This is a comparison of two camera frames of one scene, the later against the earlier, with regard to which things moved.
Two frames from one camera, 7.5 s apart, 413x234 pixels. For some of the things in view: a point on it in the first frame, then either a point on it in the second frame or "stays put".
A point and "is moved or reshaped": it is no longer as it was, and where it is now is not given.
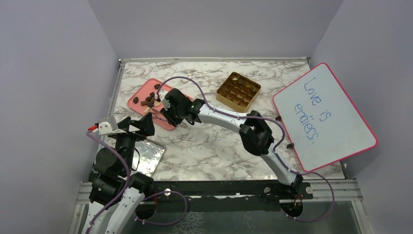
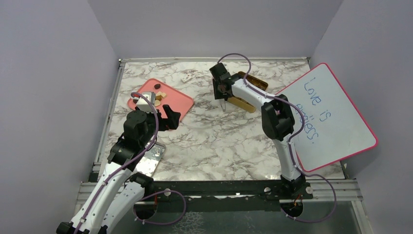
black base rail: x=222 y=195 stays put
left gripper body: x=137 y=136 to x=162 y=123
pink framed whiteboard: x=321 y=125 stays put
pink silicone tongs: x=158 y=117 is moved or reshaped
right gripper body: x=174 y=116 to x=217 y=93
